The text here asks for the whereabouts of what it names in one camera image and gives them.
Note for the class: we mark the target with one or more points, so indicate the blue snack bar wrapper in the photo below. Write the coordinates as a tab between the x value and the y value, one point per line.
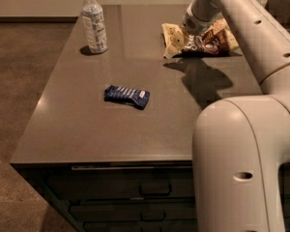
123	95

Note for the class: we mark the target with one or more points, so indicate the brown chip bag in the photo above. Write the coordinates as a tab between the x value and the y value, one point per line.
217	39

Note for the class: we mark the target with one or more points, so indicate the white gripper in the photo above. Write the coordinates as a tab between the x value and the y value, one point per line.
196	24

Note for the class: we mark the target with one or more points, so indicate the clear plastic water bottle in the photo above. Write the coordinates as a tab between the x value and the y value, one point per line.
94	25

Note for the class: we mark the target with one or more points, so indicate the dark drawer cabinet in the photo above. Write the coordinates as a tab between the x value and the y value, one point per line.
117	196

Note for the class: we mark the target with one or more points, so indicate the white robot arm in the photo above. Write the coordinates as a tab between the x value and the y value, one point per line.
240	143

